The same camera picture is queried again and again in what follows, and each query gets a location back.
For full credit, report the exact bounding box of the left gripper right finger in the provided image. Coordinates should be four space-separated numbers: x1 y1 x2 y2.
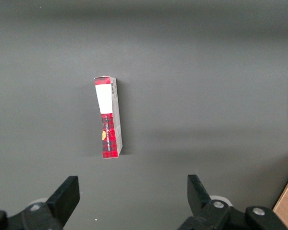
177 174 288 230

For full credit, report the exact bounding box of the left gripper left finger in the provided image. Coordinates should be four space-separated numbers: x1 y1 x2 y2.
0 175 81 230

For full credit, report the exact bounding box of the red and grey carton box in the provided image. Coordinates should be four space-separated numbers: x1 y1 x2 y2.
93 75 123 160

